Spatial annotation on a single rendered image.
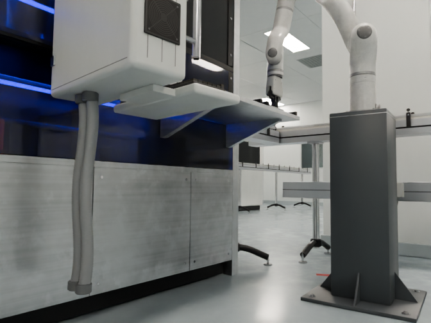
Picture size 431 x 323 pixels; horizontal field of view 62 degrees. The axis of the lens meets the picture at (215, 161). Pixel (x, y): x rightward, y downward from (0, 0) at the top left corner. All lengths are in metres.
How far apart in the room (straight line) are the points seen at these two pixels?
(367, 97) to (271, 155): 9.35
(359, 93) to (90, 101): 1.22
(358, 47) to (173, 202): 1.13
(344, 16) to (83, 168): 1.42
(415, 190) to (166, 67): 1.88
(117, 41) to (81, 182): 0.45
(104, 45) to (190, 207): 1.01
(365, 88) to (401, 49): 1.47
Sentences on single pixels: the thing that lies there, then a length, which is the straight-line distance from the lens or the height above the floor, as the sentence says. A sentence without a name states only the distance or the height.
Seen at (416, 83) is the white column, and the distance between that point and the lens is 3.20.
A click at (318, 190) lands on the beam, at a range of 2.68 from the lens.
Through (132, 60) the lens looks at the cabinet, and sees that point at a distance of 0.93.
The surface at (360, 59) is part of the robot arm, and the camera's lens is 1.90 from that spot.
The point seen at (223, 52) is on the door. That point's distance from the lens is 2.17.
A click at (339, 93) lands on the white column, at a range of 3.35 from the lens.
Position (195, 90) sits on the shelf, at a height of 0.78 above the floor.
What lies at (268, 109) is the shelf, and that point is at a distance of 1.68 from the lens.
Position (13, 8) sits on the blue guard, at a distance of 1.44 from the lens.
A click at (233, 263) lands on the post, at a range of 2.15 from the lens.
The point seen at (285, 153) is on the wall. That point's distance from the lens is 10.90.
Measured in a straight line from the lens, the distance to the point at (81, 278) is 1.21.
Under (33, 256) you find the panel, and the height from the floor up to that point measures 0.27.
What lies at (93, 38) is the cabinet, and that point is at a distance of 1.13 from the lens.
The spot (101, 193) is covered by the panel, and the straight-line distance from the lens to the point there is 1.49.
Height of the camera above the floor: 0.51
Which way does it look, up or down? 4 degrees up
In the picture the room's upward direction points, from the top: 1 degrees clockwise
